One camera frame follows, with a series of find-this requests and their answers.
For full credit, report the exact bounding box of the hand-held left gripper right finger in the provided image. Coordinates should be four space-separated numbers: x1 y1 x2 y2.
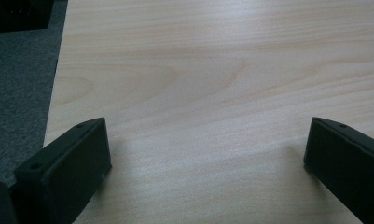
302 116 374 224

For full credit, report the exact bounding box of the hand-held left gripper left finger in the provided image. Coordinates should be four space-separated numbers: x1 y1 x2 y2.
12 117 113 224

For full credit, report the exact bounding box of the black box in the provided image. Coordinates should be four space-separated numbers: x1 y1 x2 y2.
0 0 55 35

